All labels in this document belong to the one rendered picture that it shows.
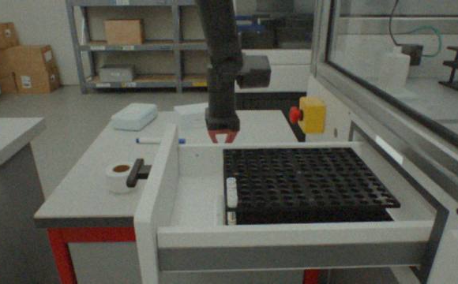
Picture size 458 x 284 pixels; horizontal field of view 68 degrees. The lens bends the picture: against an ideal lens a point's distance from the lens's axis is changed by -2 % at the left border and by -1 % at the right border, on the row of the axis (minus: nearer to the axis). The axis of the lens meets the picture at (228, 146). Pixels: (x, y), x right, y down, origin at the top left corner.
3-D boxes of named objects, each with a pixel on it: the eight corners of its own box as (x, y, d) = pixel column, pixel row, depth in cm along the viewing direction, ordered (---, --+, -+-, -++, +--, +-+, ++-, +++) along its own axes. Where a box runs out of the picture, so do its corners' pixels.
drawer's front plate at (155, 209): (144, 294, 40) (133, 218, 36) (171, 175, 66) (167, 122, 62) (159, 294, 40) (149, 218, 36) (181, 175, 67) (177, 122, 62)
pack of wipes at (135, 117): (140, 132, 103) (138, 117, 101) (110, 129, 105) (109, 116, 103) (159, 116, 116) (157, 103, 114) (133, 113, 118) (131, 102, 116)
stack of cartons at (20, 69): (-17, 94, 423) (-39, 24, 389) (-2, 87, 453) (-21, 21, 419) (51, 93, 426) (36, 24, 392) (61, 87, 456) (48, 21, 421)
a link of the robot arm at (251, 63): (213, 27, 64) (220, 64, 60) (272, 25, 66) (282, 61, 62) (208, 67, 74) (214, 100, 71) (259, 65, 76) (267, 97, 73)
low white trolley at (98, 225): (96, 439, 95) (32, 215, 64) (140, 274, 152) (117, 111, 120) (302, 431, 97) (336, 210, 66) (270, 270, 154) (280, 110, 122)
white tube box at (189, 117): (182, 130, 104) (180, 114, 102) (174, 121, 111) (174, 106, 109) (220, 125, 108) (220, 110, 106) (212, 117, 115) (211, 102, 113)
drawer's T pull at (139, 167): (125, 189, 46) (125, 181, 46) (137, 164, 53) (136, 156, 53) (152, 188, 47) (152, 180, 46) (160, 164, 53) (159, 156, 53)
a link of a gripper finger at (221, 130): (234, 146, 82) (234, 109, 78) (239, 159, 76) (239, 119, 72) (205, 148, 81) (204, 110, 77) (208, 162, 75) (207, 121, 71)
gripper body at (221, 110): (233, 113, 79) (232, 82, 76) (240, 129, 70) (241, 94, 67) (204, 114, 79) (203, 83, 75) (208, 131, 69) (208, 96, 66)
